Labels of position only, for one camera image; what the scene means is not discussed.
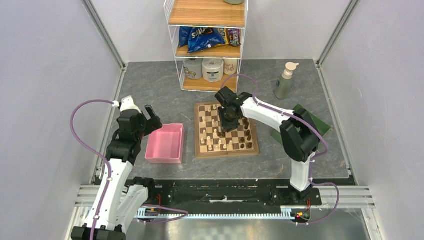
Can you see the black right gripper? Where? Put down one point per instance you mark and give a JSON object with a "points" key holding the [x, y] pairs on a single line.
{"points": [[231, 126]]}

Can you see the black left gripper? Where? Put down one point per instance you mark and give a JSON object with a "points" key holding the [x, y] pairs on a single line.
{"points": [[154, 118]]}

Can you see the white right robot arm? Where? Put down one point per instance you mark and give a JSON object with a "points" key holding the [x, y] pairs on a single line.
{"points": [[299, 134]]}

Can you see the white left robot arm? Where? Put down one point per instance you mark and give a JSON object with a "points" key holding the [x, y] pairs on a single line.
{"points": [[118, 199]]}

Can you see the wooden chess board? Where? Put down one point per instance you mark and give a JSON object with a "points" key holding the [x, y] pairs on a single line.
{"points": [[211, 141]]}

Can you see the pink plastic bin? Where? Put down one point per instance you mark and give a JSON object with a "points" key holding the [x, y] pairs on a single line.
{"points": [[165, 145]]}

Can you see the white toilet paper roll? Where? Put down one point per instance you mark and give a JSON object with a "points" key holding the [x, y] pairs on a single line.
{"points": [[213, 69]]}

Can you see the pink printed cup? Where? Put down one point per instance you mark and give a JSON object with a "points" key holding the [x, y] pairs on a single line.
{"points": [[230, 66]]}

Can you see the green plastic bin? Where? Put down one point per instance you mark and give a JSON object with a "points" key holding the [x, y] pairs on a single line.
{"points": [[322, 126]]}

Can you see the green soap pump bottle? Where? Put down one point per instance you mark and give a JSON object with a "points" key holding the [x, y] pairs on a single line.
{"points": [[284, 83]]}

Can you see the white patterned mug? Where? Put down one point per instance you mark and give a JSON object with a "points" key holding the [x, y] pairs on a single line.
{"points": [[193, 68]]}

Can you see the dark candy bag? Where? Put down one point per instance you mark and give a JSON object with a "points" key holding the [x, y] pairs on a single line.
{"points": [[233, 37]]}

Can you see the blue chips bag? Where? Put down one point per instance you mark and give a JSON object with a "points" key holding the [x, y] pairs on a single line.
{"points": [[198, 39]]}

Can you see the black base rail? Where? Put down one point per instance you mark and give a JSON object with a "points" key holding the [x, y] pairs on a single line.
{"points": [[227, 196]]}

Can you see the white wire wooden shelf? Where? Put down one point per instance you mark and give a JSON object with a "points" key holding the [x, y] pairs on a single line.
{"points": [[221, 14]]}

